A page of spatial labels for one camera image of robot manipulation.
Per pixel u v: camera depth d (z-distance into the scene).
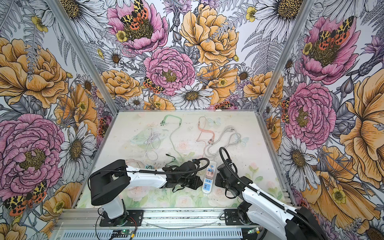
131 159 0.96
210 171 0.80
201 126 1.13
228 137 1.08
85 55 0.89
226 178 0.66
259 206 0.52
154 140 1.03
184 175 0.68
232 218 0.74
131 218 0.73
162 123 1.15
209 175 0.81
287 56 0.89
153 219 0.76
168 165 0.93
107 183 0.47
